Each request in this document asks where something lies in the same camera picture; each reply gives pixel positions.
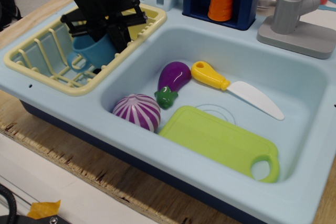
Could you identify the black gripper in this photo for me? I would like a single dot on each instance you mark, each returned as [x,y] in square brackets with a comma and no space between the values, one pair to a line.
[97,17]

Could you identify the blue plastic cup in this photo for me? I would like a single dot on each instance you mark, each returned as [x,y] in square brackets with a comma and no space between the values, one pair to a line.
[92,53]

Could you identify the cream yellow drying rack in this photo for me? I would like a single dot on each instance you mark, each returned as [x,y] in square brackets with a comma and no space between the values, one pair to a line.
[42,55]

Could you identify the purple toy eggplant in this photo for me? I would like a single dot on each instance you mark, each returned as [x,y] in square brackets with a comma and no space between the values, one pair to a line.
[172,78]

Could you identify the purple striped toy onion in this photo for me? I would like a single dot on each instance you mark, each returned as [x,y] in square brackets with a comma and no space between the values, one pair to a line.
[139,109]

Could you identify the black backpack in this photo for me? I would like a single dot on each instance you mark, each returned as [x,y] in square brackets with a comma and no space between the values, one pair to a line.
[9,12]

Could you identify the green plastic cutting board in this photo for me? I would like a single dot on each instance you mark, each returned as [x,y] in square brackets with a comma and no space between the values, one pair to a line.
[221,141]

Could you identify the grey toy faucet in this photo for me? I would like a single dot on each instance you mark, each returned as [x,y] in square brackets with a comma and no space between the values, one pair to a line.
[285,30]

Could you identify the yellow tape piece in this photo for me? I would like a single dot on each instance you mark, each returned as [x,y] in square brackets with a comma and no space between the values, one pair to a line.
[39,210]

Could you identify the yellow handled toy knife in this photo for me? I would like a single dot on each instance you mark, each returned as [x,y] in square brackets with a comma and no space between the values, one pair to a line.
[204,73]

